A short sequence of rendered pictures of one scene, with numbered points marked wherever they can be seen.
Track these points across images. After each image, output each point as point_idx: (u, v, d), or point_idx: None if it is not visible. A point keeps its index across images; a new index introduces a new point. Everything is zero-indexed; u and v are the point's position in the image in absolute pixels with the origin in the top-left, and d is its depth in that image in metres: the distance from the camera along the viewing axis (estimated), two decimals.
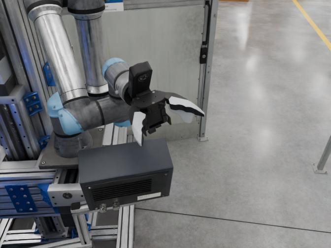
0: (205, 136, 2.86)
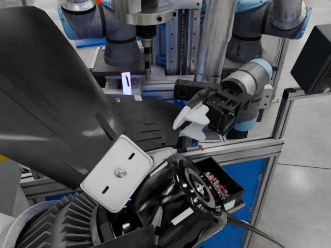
0: (274, 98, 2.89)
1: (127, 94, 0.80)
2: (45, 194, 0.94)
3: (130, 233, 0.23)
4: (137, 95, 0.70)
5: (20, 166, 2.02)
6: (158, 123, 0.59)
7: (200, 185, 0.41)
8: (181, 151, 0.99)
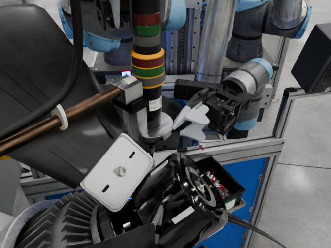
0: (275, 98, 2.88)
1: None
2: (45, 193, 0.94)
3: (131, 231, 0.23)
4: None
5: (20, 165, 2.02)
6: None
7: (201, 183, 0.41)
8: (182, 151, 0.99)
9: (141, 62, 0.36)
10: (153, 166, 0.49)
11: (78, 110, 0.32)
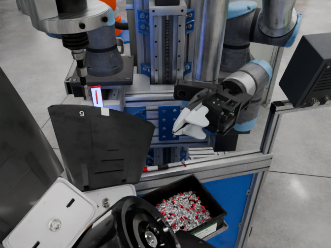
0: (270, 103, 2.83)
1: None
2: None
3: None
4: (105, 108, 0.63)
5: None
6: (123, 149, 0.53)
7: (153, 235, 0.35)
8: (162, 168, 0.93)
9: None
10: (108, 205, 0.43)
11: None
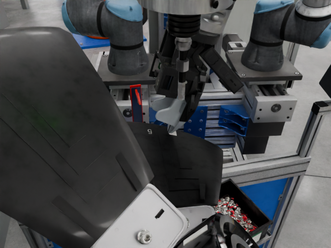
0: None
1: (137, 111, 0.68)
2: None
3: None
4: None
5: None
6: (196, 169, 0.49)
7: None
8: None
9: None
10: (187, 226, 0.38)
11: None
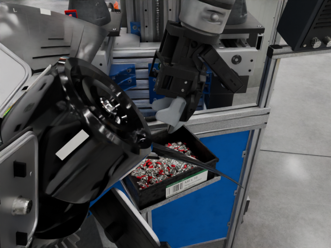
0: None
1: None
2: None
3: None
4: (194, 158, 0.60)
5: None
6: (178, 154, 0.46)
7: (113, 104, 0.27)
8: (150, 119, 0.85)
9: None
10: None
11: None
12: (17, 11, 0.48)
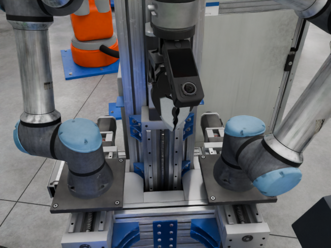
0: None
1: None
2: None
3: None
4: None
5: None
6: None
7: None
8: None
9: None
10: None
11: None
12: None
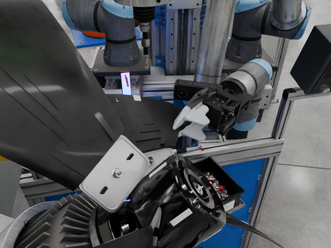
0: (274, 98, 2.89)
1: (126, 94, 0.80)
2: (44, 194, 0.94)
3: (102, 88, 0.40)
4: (247, 223, 0.69)
5: (20, 166, 2.02)
6: (236, 221, 0.57)
7: (201, 187, 0.41)
8: (181, 152, 0.99)
9: None
10: None
11: None
12: (119, 101, 0.66)
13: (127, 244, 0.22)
